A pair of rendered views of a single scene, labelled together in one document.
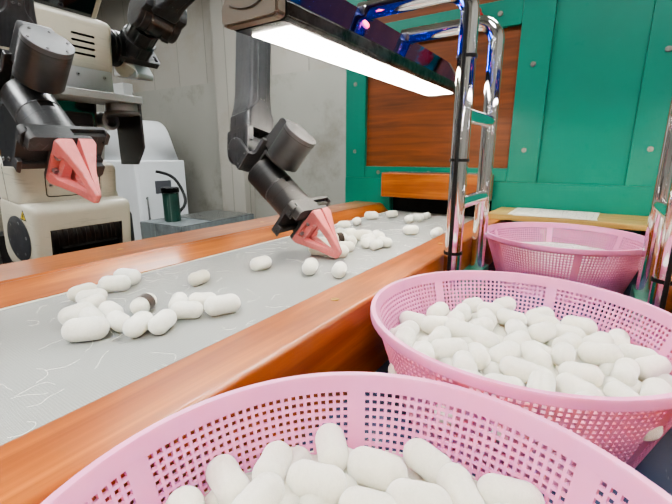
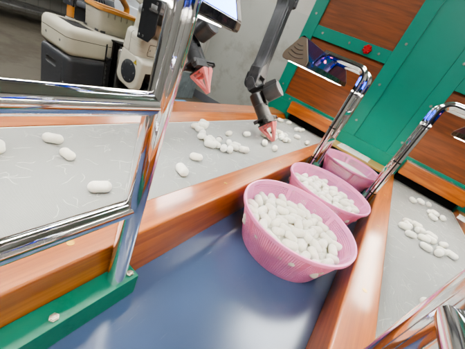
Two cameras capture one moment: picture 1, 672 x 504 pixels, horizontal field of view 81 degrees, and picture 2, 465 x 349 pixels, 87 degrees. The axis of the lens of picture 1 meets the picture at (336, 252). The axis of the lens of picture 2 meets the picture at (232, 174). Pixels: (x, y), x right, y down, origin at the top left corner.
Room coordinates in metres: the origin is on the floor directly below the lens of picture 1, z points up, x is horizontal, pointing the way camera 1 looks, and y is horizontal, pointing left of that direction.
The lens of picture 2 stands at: (-0.34, 0.23, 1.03)
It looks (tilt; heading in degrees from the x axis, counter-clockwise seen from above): 27 degrees down; 352
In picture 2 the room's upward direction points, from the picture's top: 25 degrees clockwise
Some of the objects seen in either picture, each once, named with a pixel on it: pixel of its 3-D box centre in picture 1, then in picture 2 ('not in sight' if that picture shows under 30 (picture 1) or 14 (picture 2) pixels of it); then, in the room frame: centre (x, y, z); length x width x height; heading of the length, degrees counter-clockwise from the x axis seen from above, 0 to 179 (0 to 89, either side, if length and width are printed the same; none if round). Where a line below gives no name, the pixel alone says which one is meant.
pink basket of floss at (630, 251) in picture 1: (559, 259); (346, 172); (0.70, -0.41, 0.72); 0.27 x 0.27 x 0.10
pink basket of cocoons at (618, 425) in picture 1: (514, 359); (322, 197); (0.33, -0.16, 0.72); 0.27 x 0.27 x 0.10
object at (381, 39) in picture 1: (384, 49); (325, 66); (0.71, -0.08, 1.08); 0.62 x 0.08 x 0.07; 147
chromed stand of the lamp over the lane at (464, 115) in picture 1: (424, 160); (318, 118); (0.66, -0.14, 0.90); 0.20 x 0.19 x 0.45; 147
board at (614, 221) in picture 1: (571, 217); (359, 156); (0.88, -0.53, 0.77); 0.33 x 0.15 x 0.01; 57
